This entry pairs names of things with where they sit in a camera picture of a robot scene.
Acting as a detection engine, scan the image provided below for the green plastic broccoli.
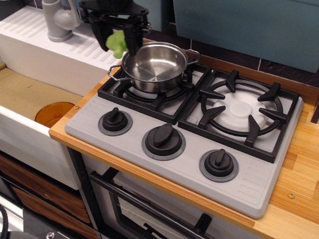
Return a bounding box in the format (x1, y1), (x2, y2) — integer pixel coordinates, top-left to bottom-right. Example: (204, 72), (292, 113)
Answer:
(106, 30), (128, 59)

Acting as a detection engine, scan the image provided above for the white toy sink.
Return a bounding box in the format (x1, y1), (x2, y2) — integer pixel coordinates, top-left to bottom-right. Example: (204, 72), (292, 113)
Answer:
(0, 6), (120, 190)

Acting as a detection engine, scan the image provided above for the black right burner grate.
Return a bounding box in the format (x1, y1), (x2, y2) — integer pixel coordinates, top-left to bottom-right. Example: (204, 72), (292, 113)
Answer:
(178, 70), (303, 163)

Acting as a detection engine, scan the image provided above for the black right stove knob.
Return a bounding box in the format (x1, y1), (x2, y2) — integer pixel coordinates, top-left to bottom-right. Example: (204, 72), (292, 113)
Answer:
(199, 149), (239, 183)

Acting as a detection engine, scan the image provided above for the black left stove knob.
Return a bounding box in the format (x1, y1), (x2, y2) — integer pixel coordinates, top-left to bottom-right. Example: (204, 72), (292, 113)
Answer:
(98, 107), (133, 136)

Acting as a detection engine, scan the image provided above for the black oven door handle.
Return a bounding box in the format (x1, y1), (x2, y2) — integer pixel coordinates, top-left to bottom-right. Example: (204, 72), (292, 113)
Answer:
(89, 168), (212, 239)

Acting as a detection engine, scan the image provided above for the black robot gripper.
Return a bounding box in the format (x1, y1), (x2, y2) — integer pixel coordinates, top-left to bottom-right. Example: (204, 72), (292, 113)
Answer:
(79, 0), (151, 56)

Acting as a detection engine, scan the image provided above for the wooden drawer front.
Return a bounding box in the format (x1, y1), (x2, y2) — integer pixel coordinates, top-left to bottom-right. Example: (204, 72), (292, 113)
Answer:
(0, 152), (98, 239)

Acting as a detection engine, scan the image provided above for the black braided cable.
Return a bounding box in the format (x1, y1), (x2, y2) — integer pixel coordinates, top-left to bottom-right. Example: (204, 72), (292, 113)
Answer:
(0, 204), (9, 239)

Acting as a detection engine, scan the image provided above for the grey toy stove top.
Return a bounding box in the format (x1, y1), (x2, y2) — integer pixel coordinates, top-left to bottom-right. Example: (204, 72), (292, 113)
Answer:
(64, 46), (305, 220)

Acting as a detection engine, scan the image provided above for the toy oven door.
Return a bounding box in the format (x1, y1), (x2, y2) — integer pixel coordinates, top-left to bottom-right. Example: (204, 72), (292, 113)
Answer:
(85, 159), (256, 239)

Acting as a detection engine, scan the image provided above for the black burner grate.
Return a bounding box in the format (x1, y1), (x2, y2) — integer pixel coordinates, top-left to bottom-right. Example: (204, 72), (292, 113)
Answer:
(178, 70), (303, 163)
(98, 62), (210, 124)

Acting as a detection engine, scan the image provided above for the grey toy faucet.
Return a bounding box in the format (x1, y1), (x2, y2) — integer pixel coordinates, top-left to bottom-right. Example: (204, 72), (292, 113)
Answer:
(42, 0), (81, 42)

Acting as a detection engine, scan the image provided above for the orange sink drain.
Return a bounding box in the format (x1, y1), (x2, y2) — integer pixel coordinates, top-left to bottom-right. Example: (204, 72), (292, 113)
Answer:
(35, 102), (75, 128)

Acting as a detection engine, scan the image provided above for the black middle stove knob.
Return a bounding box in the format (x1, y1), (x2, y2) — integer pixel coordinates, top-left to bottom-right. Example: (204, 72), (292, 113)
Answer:
(142, 123), (186, 161)

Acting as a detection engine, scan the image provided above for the black stove knob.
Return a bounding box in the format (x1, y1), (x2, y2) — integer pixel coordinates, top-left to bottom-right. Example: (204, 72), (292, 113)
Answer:
(142, 123), (186, 161)
(199, 149), (239, 183)
(98, 107), (133, 136)

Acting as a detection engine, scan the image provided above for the stainless steel pot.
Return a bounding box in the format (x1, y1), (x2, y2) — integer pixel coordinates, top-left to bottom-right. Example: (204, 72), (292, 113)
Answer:
(108, 42), (201, 94)

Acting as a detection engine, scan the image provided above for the black left burner grate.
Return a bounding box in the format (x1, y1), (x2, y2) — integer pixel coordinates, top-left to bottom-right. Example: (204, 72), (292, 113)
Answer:
(98, 62), (210, 124)

